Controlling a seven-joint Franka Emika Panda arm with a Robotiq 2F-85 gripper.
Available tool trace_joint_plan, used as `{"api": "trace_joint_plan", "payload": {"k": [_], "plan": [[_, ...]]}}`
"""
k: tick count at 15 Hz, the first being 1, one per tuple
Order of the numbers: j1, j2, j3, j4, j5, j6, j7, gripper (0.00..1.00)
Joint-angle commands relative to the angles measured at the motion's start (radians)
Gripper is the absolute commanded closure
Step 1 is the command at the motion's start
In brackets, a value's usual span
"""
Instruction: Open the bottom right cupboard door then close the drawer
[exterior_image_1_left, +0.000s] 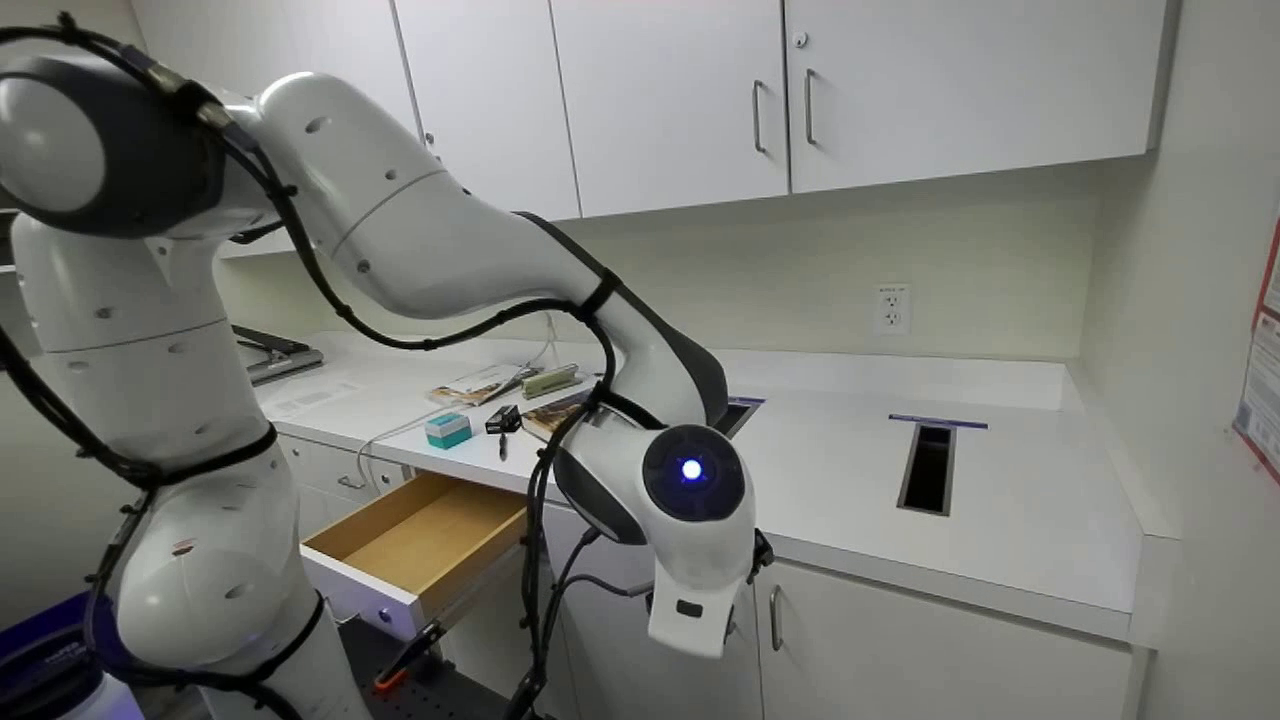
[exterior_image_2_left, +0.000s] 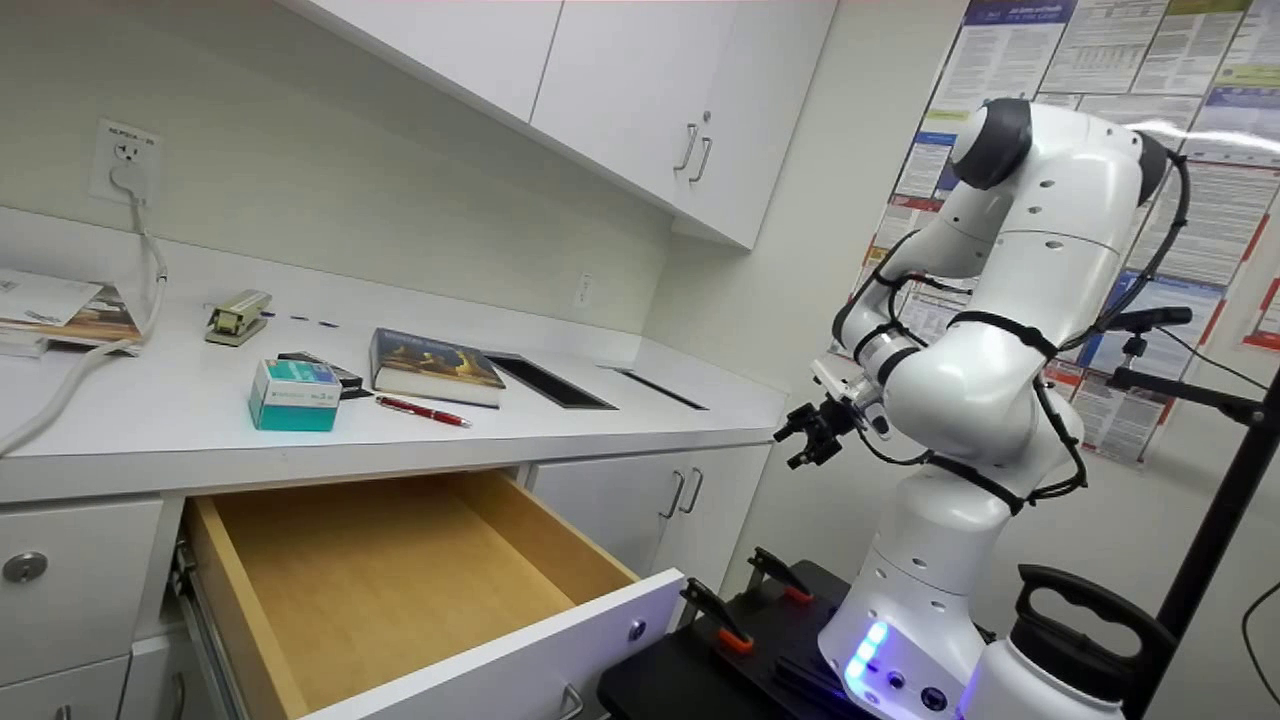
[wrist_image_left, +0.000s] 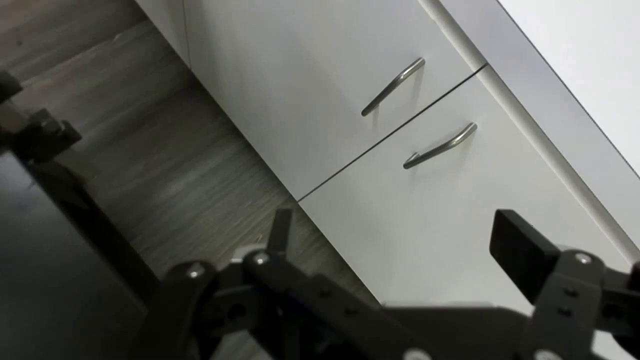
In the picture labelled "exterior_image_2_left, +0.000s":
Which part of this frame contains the white jug with black handle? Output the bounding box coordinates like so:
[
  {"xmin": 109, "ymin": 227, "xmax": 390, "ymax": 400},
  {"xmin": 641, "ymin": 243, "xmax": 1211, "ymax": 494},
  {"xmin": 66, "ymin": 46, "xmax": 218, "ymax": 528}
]
[{"xmin": 957, "ymin": 559, "xmax": 1180, "ymax": 720}]

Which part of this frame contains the red bordered wall poster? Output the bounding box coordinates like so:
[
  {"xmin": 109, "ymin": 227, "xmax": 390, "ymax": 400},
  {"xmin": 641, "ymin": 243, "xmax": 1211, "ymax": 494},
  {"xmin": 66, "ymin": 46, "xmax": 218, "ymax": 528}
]
[{"xmin": 865, "ymin": 195, "xmax": 939, "ymax": 274}]

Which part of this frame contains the book with dark picture cover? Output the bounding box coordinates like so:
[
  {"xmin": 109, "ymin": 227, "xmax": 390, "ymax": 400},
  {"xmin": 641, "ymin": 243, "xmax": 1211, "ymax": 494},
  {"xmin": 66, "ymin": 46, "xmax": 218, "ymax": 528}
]
[{"xmin": 362, "ymin": 324, "xmax": 511, "ymax": 411}]

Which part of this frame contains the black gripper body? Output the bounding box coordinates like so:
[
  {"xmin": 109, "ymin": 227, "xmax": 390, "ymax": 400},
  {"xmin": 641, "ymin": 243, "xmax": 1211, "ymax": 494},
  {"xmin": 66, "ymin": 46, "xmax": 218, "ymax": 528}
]
[{"xmin": 802, "ymin": 398, "xmax": 866, "ymax": 451}]

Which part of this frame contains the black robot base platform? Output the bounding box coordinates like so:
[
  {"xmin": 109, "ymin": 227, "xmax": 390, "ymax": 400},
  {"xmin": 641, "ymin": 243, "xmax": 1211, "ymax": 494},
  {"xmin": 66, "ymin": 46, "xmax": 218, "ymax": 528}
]
[{"xmin": 597, "ymin": 557, "xmax": 856, "ymax": 720}]

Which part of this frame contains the wooden drawer with white front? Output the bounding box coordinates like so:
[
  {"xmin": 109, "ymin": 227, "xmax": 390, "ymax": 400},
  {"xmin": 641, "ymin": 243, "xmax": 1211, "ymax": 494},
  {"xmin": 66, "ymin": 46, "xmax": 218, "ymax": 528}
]
[{"xmin": 177, "ymin": 469, "xmax": 692, "ymax": 720}]

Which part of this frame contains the white drawer with round knob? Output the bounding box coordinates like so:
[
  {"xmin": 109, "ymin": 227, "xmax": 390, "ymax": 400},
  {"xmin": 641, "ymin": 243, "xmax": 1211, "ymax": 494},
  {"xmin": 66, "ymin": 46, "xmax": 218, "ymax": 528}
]
[{"xmin": 0, "ymin": 494, "xmax": 172, "ymax": 692}]

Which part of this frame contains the olive green stapler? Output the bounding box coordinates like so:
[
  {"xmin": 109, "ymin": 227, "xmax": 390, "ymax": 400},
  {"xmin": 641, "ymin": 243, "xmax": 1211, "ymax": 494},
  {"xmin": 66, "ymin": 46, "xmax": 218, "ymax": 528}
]
[{"xmin": 198, "ymin": 289, "xmax": 275, "ymax": 354}]

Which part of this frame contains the green header wall poster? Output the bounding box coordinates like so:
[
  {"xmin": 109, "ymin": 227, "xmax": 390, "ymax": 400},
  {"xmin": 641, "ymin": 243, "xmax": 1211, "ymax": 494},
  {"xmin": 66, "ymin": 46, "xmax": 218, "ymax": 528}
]
[{"xmin": 1132, "ymin": 0, "xmax": 1255, "ymax": 97}]

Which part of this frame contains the stack of papers and magazines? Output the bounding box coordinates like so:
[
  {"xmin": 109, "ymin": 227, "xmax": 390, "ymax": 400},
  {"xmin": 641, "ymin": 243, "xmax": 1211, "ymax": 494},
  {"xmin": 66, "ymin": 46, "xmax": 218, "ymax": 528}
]
[{"xmin": 0, "ymin": 270, "xmax": 145, "ymax": 359}]

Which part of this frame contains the white power cable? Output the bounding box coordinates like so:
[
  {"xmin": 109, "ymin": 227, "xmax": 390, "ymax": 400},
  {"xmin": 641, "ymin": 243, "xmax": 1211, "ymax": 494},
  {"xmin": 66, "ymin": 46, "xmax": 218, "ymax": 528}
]
[{"xmin": 0, "ymin": 164, "xmax": 172, "ymax": 461}]

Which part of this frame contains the black key fob with keys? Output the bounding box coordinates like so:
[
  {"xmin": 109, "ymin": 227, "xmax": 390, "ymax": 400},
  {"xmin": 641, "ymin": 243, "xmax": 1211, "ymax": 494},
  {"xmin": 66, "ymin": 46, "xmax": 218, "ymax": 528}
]
[{"xmin": 275, "ymin": 348, "xmax": 375, "ymax": 403}]

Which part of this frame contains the white upper cabinet door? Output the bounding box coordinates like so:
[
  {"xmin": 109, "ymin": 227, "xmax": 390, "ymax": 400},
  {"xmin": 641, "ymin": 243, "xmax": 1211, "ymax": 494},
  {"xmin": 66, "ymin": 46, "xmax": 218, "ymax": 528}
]
[
  {"xmin": 681, "ymin": 0, "xmax": 842, "ymax": 254},
  {"xmin": 300, "ymin": 0, "xmax": 566, "ymax": 123},
  {"xmin": 529, "ymin": 0, "xmax": 744, "ymax": 208}
]

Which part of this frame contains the purple header wall poster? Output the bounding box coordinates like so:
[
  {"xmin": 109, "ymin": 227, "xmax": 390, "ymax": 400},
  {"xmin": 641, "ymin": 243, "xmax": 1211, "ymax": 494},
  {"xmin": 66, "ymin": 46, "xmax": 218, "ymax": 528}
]
[{"xmin": 893, "ymin": 0, "xmax": 1081, "ymax": 204}]

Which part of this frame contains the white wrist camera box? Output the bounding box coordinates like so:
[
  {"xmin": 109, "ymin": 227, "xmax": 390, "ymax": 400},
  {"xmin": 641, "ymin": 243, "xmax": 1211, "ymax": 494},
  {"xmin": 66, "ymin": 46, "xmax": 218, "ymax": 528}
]
[{"xmin": 813, "ymin": 358, "xmax": 870, "ymax": 408}]

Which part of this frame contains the teal and white box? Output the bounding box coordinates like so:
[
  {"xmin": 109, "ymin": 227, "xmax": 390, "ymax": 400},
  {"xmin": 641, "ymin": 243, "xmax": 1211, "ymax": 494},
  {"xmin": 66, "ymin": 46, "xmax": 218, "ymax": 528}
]
[{"xmin": 245, "ymin": 358, "xmax": 345, "ymax": 438}]

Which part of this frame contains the black clamp with red tip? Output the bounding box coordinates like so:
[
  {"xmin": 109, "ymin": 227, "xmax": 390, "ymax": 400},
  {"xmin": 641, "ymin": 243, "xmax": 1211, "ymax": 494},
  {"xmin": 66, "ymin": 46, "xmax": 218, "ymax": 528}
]
[{"xmin": 744, "ymin": 545, "xmax": 819, "ymax": 618}]

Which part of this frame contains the red pen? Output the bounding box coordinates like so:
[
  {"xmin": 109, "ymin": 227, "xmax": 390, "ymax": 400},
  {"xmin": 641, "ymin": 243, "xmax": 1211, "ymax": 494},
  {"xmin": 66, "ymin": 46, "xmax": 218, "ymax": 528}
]
[{"xmin": 371, "ymin": 393, "xmax": 472, "ymax": 431}]

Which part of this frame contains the black camera stand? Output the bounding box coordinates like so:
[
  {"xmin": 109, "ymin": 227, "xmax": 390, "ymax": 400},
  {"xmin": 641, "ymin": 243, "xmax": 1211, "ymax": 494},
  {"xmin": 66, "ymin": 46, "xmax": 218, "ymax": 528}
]
[{"xmin": 1100, "ymin": 300, "xmax": 1280, "ymax": 647}]

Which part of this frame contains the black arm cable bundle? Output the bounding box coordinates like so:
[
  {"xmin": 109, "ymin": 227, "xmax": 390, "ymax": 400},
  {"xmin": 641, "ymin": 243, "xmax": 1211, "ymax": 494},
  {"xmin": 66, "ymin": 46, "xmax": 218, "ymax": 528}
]
[{"xmin": 832, "ymin": 129, "xmax": 1191, "ymax": 516}]

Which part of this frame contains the white wall outlet with plug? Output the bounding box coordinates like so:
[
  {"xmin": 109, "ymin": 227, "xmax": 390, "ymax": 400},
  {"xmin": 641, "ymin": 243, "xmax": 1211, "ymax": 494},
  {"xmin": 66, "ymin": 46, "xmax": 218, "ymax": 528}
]
[{"xmin": 92, "ymin": 118, "xmax": 162, "ymax": 208}]

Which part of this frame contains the black clamp with orange handle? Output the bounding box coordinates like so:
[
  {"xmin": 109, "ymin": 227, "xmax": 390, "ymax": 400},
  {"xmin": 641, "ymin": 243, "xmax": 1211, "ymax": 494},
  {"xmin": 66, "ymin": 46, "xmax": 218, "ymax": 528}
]
[{"xmin": 676, "ymin": 573, "xmax": 760, "ymax": 661}]

